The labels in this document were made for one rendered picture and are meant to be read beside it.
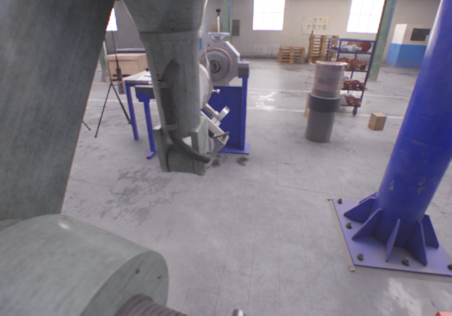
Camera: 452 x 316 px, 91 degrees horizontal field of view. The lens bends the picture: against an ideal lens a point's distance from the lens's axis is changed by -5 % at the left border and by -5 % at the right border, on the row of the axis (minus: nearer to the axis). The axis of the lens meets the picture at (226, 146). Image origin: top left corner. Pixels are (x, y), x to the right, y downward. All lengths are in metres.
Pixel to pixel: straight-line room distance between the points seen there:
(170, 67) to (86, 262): 0.55
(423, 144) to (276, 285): 1.25
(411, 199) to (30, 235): 1.92
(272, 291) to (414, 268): 0.99
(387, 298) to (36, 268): 1.82
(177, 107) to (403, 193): 1.59
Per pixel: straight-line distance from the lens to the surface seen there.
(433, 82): 1.72
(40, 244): 0.47
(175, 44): 0.77
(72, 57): 0.70
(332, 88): 3.37
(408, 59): 14.31
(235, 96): 2.98
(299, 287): 1.77
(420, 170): 1.86
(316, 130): 3.53
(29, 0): 0.65
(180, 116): 0.85
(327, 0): 14.57
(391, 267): 2.06
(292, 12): 14.31
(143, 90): 2.86
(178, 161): 0.97
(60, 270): 0.42
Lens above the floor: 1.45
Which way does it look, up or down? 27 degrees down
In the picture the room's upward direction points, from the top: straight up
